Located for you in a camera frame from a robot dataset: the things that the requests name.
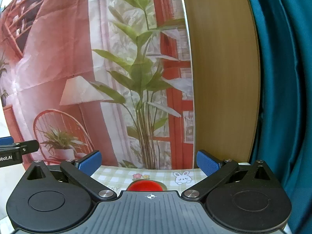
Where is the checkered bunny tablecloth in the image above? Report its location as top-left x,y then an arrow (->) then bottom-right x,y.
92,166 -> 207,194

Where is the red bowl far left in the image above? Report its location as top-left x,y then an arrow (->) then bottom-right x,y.
126,180 -> 163,192

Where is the printed room backdrop cloth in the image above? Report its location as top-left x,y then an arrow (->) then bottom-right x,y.
1,0 -> 195,170

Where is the wooden board panel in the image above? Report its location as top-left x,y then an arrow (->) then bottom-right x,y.
183,0 -> 260,162

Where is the teal curtain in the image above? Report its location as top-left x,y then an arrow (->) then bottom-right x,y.
249,0 -> 311,233

